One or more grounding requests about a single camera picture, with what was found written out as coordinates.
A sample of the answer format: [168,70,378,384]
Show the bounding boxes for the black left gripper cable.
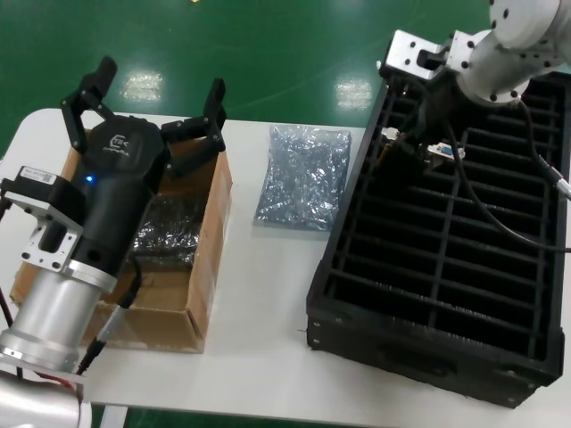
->
[74,261,145,376]

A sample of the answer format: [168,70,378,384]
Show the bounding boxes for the dark graphics card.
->
[378,127,466,174]

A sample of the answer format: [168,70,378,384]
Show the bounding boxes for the white table leg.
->
[101,404,129,428]

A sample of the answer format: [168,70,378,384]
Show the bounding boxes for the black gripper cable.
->
[74,261,145,376]
[443,100,571,254]

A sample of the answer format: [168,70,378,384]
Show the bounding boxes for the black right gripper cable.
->
[443,100,571,254]

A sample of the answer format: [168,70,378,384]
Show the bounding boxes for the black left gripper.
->
[59,54,229,294]

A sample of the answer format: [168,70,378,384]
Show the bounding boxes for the black slotted container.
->
[305,66,571,411]

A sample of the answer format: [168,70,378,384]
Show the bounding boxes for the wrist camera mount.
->
[378,29,477,84]
[0,163,89,276]

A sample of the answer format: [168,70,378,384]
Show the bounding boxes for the brown cardboard box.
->
[9,128,235,356]

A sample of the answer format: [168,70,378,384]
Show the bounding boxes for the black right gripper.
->
[399,73,472,151]

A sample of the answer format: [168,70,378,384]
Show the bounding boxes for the bagged graphics card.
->
[132,195,211,271]

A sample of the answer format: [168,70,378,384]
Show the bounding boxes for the clear antistatic bag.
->
[252,124,352,232]

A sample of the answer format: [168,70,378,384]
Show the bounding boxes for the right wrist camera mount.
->
[378,29,477,84]

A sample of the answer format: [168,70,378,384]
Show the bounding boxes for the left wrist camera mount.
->
[0,163,89,276]

